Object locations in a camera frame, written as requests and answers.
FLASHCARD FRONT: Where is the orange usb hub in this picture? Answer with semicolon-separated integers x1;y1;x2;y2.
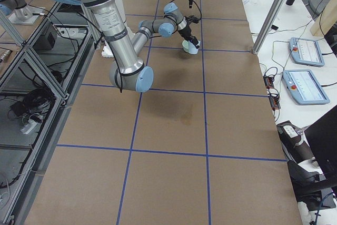
268;95;281;111
263;75;275;89

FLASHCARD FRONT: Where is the wooden board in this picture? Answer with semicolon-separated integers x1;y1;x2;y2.
310;0;336;37

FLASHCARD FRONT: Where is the teach pendant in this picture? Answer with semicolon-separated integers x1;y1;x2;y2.
282;70;330;105
289;37;325;67

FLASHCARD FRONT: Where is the black camera cable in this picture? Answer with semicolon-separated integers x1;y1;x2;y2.
147;0;203;38

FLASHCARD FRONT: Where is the near teach pendant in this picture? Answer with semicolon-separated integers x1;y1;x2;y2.
282;70;330;105

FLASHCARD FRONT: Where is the near orange usb hub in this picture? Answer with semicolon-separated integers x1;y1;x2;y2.
268;95;281;111

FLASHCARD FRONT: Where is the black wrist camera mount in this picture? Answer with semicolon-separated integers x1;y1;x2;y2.
185;15;200;25

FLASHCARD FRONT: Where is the aluminium frame post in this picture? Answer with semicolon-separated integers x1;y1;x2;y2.
252;0;285;55

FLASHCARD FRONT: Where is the green ceramic bowl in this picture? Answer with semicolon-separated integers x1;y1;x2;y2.
182;40;195;54

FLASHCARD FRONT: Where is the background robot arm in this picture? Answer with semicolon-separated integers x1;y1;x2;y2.
1;0;36;25

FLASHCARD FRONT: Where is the far orange usb hub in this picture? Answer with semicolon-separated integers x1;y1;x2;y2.
263;75;275;89

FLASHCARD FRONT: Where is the white power strip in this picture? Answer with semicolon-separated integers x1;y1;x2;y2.
21;119;37;134

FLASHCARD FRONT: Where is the white pedestal column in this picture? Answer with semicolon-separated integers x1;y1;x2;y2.
101;0;137;58

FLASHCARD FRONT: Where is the far teach pendant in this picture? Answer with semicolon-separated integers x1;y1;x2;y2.
289;37;325;67

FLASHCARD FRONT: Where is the light blue plastic cup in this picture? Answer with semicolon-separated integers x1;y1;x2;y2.
187;41;201;55

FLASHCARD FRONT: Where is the black monitor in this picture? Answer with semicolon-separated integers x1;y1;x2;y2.
305;106;336;178

